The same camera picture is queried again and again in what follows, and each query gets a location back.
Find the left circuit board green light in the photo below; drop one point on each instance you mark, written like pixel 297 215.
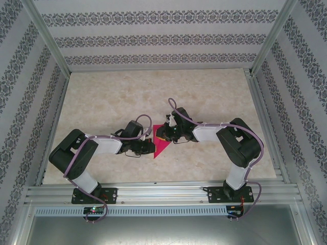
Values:
pixel 94 210

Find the aluminium frame post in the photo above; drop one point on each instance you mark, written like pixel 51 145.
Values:
pixel 48 35
pixel 272 35

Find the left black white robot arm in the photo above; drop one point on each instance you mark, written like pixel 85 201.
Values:
pixel 107 145

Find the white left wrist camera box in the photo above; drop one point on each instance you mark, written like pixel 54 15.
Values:
pixel 145 131

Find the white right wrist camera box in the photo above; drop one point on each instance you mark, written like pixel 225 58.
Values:
pixel 170 119

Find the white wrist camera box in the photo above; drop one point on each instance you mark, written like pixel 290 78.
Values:
pixel 145 131
pixel 170 119

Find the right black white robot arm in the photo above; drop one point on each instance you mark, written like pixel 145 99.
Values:
pixel 204 134

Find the pink paper sheet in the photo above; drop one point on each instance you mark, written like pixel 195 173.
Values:
pixel 159 149

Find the aluminium front rail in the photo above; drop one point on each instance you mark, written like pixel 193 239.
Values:
pixel 163 194

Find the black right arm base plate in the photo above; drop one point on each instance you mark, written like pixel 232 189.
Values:
pixel 217 196

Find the aluminium side rail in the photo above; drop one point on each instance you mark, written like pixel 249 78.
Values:
pixel 54 127
pixel 263 114

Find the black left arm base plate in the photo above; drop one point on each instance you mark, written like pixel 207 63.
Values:
pixel 112 195

